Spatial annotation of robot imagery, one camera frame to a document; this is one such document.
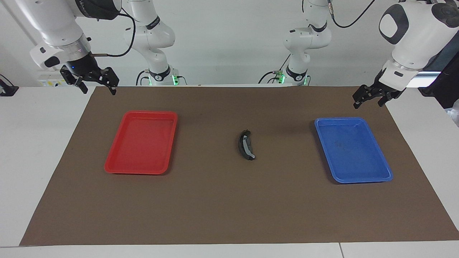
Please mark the white power strip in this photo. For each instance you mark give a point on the white power strip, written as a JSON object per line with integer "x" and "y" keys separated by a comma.
{"x": 48, "y": 82}

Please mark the red plastic tray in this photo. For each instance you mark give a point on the red plastic tray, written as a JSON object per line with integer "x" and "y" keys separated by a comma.
{"x": 140, "y": 143}

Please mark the black clamp mount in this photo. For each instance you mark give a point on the black clamp mount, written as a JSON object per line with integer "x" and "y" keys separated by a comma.
{"x": 7, "y": 89}

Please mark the brown table mat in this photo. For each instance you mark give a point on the brown table mat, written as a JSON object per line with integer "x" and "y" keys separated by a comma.
{"x": 236, "y": 200}

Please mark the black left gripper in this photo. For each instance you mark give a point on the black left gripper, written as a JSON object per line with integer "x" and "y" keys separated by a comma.
{"x": 382, "y": 91}

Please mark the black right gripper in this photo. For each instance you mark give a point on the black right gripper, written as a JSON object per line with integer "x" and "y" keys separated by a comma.
{"x": 84, "y": 68}

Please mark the long curved brake pad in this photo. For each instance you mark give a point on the long curved brake pad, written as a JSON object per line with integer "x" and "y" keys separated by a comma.
{"x": 247, "y": 145}

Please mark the black monitor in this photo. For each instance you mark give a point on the black monitor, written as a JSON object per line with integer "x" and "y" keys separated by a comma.
{"x": 448, "y": 86}

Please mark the blue plastic tray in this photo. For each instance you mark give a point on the blue plastic tray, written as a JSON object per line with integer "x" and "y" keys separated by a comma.
{"x": 353, "y": 150}

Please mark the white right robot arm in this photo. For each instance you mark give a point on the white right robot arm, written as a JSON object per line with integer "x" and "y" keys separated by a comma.
{"x": 57, "y": 25}

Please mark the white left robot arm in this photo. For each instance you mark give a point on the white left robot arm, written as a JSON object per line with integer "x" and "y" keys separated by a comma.
{"x": 416, "y": 36}

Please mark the clear plastic bag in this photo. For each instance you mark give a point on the clear plastic bag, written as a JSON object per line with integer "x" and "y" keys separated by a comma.
{"x": 454, "y": 113}

